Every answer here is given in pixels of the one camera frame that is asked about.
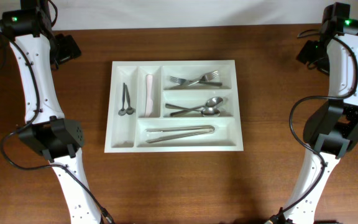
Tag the white cutlery tray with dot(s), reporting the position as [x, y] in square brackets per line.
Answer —
[128, 133]

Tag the pink plastic knife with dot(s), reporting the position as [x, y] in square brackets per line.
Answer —
[149, 90]

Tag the metal tongs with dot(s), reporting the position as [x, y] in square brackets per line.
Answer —
[179, 132]

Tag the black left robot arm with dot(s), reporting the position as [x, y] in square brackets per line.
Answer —
[47, 131]

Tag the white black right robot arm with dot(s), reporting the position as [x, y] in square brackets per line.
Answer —
[332, 130]

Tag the small metal teaspoon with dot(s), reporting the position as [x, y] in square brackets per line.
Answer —
[122, 111]
[130, 110]

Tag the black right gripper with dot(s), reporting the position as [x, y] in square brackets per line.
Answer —
[307, 53]

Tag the metal spoon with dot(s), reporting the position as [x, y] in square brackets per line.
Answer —
[204, 111]
[216, 102]

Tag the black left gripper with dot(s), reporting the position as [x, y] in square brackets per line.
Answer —
[68, 46]

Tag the metal fork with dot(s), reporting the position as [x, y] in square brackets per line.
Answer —
[205, 78]
[185, 82]

